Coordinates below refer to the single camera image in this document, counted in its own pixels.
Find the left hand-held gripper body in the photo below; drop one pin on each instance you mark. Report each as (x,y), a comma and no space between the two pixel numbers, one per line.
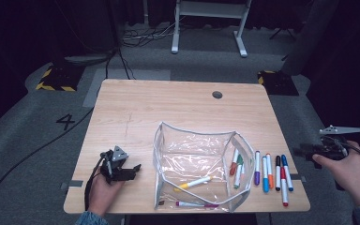
(118,153)

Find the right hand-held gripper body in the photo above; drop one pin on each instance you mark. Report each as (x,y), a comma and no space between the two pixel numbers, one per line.
(334,146)

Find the dark blue capped marker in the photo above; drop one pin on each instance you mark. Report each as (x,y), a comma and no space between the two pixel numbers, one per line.
(284,160)

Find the black capped marker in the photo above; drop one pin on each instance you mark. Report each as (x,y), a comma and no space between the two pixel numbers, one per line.
(277,161)

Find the red capped marker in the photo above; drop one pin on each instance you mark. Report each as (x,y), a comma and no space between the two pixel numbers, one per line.
(283,173)

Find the orange capped marker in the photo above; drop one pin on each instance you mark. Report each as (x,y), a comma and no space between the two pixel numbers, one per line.
(270,182)

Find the light blue capped marker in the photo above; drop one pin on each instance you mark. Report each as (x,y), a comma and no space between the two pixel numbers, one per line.
(265,186)

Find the purple capped marker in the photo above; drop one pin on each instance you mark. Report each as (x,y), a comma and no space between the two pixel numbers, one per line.
(256,178)

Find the white marker pen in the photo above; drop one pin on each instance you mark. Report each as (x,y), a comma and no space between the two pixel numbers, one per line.
(243,169)

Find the clear plastic pouch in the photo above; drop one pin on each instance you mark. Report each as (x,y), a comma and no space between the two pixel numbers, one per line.
(193,156)

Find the dark green capped marker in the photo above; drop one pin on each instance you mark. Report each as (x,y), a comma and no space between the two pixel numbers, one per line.
(238,175)

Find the person's left hand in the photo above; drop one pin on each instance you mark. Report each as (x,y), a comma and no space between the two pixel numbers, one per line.
(101,197)

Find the person's right hand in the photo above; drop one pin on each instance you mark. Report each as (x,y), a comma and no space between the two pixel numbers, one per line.
(353,178)

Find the grey tape strip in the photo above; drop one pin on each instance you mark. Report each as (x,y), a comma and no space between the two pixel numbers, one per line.
(299,178)
(75,183)

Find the grey flat stand base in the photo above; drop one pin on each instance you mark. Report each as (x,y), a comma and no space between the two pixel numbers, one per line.
(87,59)

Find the grey drape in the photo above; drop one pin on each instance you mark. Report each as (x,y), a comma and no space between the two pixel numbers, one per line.
(309,40)

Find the black tripod stand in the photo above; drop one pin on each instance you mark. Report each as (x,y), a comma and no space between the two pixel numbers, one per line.
(275,33)

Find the black yellow striped base plate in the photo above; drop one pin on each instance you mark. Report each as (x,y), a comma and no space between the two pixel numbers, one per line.
(59,78)
(278,82)

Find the white metal table frame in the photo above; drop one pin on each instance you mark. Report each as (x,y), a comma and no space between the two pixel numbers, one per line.
(211,9)

